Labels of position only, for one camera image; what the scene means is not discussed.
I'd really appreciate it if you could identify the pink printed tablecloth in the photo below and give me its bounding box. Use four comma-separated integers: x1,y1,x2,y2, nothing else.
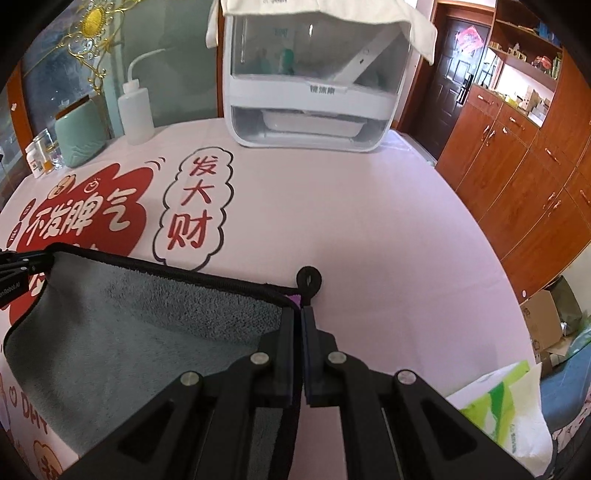
0,117,555,480

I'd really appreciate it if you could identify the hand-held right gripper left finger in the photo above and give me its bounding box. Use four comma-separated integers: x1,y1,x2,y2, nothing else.
60,308,296,480

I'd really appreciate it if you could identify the small white-capped bottle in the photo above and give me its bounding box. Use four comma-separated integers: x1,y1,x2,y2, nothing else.
25,144,45,179

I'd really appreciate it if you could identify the white squeeze bottle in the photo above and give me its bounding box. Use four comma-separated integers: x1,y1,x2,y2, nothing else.
117,47,167,147

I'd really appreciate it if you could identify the gold flower ornament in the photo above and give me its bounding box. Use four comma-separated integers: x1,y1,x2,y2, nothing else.
64,0,139,88

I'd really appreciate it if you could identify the white plastic dish cabinet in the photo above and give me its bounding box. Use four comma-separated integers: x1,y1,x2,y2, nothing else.
223,9,410,149

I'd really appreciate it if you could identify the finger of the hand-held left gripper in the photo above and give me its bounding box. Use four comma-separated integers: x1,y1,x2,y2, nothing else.
0,248,57,278

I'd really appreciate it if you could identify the cream cloth cover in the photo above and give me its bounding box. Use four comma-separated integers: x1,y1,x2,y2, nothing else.
206,0,438,65

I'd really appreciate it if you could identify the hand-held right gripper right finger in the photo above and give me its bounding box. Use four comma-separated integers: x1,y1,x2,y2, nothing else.
301,306,551,480

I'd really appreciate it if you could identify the green white tissue pack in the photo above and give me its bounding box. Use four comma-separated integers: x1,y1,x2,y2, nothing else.
445,360,555,478

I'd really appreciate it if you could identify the green ceramic jar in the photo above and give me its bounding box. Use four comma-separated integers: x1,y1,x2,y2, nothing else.
54,97,108,169

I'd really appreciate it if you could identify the cardboard box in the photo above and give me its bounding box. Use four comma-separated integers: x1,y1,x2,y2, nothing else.
519,288,568,366

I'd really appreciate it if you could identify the red door decoration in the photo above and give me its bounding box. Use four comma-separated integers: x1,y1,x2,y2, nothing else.
455,25,486,57

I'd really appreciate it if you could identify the dark brown door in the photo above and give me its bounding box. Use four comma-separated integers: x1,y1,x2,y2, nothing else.
399,2,496,160

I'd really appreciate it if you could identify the wooden wall cabinet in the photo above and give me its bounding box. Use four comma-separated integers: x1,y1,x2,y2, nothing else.
436,0,591,306

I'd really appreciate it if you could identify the green plastic bag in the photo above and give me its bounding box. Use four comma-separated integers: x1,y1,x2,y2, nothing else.
547,275,585,335

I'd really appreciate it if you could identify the grey towel with black trim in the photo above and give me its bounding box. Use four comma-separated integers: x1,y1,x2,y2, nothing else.
4,243,324,480

